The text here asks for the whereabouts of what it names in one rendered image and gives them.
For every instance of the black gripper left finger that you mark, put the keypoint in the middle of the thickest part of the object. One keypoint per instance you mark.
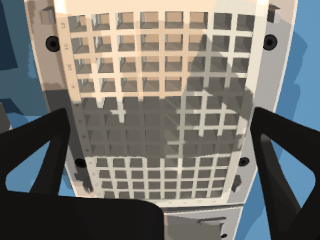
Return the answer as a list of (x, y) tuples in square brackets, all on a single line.
[(18, 144)]

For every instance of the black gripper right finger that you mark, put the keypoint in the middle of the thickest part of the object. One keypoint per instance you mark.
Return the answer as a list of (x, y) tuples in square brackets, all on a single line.
[(282, 207)]

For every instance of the blue flat mat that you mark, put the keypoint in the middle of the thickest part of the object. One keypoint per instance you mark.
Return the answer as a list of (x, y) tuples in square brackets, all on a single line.
[(299, 101)]

